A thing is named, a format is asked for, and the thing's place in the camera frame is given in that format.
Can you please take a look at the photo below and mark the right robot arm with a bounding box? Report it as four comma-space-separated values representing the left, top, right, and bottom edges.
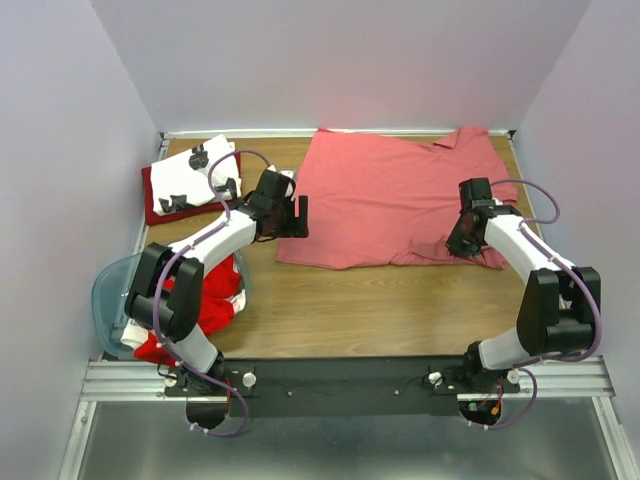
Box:
430, 178, 602, 392

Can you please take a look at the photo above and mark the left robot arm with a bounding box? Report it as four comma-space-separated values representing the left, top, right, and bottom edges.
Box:
124, 167, 309, 395

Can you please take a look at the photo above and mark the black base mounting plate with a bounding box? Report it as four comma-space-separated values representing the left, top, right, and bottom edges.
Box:
159, 355, 520, 419

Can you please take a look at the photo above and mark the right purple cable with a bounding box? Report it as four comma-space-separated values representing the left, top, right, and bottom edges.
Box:
467, 178, 604, 431

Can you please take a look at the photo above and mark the folded white printed t-shirt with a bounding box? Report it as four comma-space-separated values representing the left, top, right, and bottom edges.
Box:
149, 134, 235, 218

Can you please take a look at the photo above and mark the clear plastic basket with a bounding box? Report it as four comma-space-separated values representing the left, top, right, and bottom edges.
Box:
90, 248, 253, 359

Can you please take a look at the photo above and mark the red and white t-shirt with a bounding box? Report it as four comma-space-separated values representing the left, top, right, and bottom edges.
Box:
121, 256, 247, 366

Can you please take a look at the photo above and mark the pink polo shirt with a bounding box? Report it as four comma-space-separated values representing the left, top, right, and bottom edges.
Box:
276, 127, 518, 270

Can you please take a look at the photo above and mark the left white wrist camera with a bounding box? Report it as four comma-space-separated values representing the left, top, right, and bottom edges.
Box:
278, 170, 297, 197

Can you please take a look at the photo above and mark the aluminium frame rail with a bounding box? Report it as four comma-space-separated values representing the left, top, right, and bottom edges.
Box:
59, 357, 639, 479

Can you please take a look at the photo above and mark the folded dark red t-shirt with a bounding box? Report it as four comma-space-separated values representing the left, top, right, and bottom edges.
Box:
141, 143, 235, 226

